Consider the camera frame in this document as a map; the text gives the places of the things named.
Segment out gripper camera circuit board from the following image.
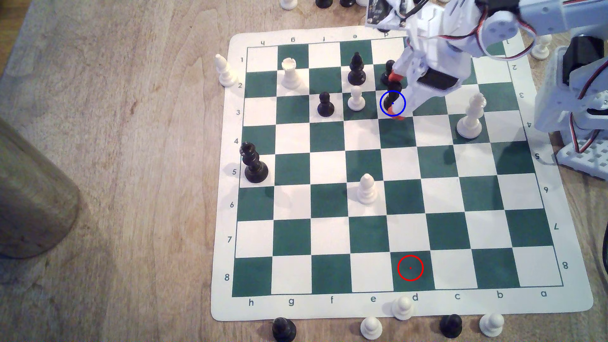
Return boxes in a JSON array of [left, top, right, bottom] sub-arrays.
[[365, 0, 405, 28]]

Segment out black chess pawn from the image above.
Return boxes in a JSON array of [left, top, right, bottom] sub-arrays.
[[439, 314, 464, 339], [272, 317, 297, 342], [384, 80, 405, 115], [381, 60, 398, 87], [317, 91, 335, 118]]

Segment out black chess queen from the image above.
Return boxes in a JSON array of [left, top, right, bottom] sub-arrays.
[[239, 142, 269, 184]]

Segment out red white servo wires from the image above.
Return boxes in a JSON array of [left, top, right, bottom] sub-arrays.
[[468, 0, 608, 154]]

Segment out brown wooden cylinder post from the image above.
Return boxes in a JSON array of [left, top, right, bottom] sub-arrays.
[[0, 118, 82, 260]]

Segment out white chess bishop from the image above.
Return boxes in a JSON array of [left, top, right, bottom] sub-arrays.
[[356, 173, 379, 206], [215, 54, 238, 87]]

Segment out white chess rook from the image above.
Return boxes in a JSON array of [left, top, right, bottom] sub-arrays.
[[281, 57, 302, 90]]

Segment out green white chess mat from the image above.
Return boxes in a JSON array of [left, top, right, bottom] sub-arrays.
[[210, 15, 594, 322]]

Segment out white chess queen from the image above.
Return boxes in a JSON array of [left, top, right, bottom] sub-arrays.
[[456, 92, 487, 140]]

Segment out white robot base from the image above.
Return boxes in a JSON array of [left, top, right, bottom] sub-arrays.
[[555, 138, 608, 181]]

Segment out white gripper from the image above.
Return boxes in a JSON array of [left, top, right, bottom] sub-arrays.
[[388, 35, 474, 122]]

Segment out white chess pawn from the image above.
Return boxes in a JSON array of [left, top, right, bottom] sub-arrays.
[[479, 313, 505, 338], [348, 86, 366, 112], [392, 297, 415, 321], [530, 34, 553, 61], [360, 317, 383, 341]]

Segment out black chess bishop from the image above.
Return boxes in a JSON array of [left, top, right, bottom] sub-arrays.
[[348, 52, 367, 86]]

